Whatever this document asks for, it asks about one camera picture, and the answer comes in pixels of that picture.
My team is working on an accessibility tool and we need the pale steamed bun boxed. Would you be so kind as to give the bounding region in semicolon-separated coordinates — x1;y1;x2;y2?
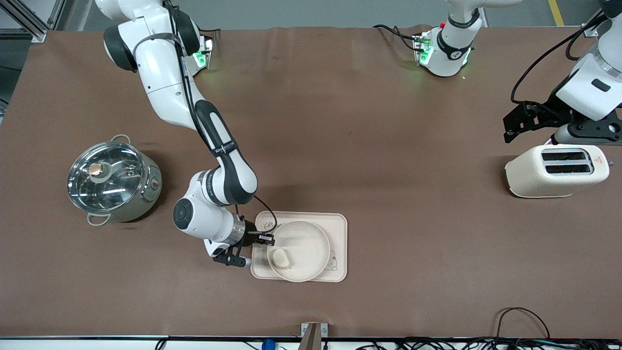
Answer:
272;248;292;270

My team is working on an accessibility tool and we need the round cream plate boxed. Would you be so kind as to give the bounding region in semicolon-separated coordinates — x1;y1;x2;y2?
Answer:
266;221;331;283

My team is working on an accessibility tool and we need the cream rabbit print tray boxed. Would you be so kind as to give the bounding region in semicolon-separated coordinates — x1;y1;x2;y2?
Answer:
251;211;348;283

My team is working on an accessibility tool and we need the cream two-slot toaster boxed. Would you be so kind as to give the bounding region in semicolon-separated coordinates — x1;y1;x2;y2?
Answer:
504;144;614;198

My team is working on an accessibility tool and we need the grey electric cooking pot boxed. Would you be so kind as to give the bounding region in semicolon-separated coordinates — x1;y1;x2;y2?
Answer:
67;134;163;227

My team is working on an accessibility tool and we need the brown table mat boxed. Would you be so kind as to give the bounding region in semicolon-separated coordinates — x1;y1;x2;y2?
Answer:
0;25;622;339

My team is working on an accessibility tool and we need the glass pot lid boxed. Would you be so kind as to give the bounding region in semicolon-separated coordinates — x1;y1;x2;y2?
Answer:
67;141;147;213

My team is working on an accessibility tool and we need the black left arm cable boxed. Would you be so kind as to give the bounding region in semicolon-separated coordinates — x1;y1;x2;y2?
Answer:
510;11;614;104

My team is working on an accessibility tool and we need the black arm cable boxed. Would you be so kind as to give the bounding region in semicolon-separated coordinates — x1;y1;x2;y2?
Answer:
162;0;278;237
510;11;614;104

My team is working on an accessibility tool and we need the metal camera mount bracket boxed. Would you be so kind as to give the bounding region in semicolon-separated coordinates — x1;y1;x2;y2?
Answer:
300;322;328;350

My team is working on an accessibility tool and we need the black base power cable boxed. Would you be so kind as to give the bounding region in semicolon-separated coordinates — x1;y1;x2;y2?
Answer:
373;24;419;51

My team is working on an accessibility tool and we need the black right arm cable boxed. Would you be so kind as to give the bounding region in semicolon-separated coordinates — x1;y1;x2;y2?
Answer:
162;0;278;237

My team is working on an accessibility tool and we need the black looped floor cable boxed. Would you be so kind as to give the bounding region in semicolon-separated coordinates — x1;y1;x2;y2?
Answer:
495;307;551;341

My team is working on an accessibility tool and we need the black cable bundle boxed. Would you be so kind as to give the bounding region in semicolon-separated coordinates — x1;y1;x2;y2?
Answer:
350;337;622;350

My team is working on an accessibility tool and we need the aluminium frame profile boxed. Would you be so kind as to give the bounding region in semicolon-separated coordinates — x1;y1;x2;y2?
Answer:
0;0;67;42

